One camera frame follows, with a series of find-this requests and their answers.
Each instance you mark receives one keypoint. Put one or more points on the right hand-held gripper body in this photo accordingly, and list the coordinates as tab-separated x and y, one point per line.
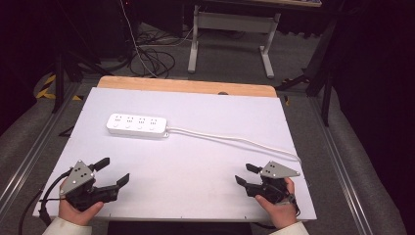
277	170

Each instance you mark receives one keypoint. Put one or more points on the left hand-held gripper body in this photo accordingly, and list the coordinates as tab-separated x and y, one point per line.
78	178

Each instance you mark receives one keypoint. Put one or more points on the person's left hand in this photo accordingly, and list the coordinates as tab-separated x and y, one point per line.
78	215

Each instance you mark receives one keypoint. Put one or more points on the person's right hand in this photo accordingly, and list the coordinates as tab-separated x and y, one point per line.
282	213

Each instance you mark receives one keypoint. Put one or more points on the white board table cover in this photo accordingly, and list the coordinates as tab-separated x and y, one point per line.
195	169

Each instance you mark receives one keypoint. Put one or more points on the white power strip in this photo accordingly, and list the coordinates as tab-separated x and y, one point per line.
137	125

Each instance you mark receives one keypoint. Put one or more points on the black tripod stand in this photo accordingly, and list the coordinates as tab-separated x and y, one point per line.
60	75

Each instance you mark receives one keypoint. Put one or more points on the black metal stand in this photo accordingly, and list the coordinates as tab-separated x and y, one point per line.
321	78

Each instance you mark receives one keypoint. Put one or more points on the aluminium rail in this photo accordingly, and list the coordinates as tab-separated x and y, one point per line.
339	163
36	147

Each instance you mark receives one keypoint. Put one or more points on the white metal desk frame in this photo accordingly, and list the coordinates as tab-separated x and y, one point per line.
233	23

